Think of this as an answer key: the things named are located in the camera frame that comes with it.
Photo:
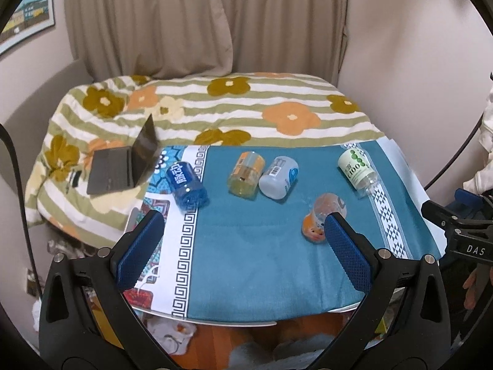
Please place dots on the blue label plastic cup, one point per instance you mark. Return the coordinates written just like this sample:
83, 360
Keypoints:
187, 185

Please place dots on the person's right hand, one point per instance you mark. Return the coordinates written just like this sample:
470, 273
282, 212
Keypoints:
477, 287

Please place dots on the beige curtain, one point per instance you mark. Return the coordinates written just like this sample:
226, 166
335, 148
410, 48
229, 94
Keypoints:
208, 19

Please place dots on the green white label cup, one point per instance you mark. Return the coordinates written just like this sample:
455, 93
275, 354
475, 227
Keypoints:
356, 169

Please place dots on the white plastic bag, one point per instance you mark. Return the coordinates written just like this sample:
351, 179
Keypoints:
173, 329

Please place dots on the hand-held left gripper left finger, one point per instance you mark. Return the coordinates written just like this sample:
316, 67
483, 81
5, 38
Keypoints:
139, 249

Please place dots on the clear cup blue white label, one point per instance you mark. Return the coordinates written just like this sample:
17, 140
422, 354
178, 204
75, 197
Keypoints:
278, 177

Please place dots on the grey upholstered bed frame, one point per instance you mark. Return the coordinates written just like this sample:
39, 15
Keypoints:
32, 100

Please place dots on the blue patterned tablecloth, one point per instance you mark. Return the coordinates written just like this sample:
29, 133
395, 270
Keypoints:
269, 246

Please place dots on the orange cartoon face cup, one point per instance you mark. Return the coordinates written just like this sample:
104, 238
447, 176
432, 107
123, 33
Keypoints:
321, 219

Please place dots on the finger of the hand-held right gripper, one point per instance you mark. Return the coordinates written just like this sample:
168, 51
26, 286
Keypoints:
439, 212
472, 200

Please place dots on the grey laptop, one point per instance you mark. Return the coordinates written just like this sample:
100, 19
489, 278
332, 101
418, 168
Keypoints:
123, 162

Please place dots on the yellow orange label cup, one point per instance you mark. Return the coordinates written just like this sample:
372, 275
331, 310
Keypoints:
246, 175

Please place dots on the white garment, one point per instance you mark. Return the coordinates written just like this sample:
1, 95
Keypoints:
483, 142

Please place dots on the wall poster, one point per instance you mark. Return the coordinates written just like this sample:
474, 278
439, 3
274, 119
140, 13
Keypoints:
29, 11

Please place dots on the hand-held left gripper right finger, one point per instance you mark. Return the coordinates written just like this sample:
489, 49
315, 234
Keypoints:
346, 253

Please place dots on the floral striped blanket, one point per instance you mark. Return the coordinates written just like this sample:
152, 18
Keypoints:
231, 108

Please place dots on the small black device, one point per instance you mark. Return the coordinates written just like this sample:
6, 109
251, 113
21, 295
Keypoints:
76, 179

